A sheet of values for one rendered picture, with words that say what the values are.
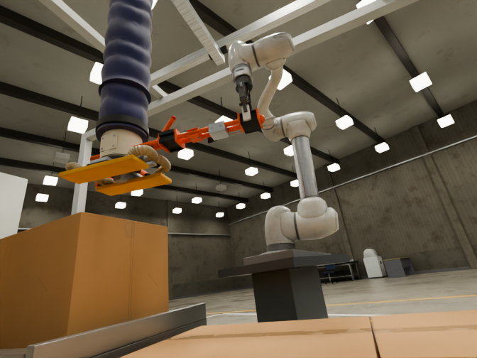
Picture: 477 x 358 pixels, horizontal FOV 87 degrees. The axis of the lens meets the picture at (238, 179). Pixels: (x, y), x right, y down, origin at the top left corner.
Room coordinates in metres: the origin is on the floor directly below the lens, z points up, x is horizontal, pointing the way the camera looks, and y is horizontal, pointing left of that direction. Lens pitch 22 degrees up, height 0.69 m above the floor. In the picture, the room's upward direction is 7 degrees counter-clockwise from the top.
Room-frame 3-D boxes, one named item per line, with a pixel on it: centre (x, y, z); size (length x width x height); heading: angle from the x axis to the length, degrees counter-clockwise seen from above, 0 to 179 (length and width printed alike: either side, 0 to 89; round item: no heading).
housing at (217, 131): (0.89, 0.06, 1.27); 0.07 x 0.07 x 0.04; 77
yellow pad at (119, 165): (0.90, 0.53, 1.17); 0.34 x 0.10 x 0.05; 77
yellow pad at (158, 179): (1.09, 0.49, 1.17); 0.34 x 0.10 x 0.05; 77
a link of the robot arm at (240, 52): (0.86, -0.09, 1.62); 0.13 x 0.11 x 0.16; 72
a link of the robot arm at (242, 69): (0.87, -0.07, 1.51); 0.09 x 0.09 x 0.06
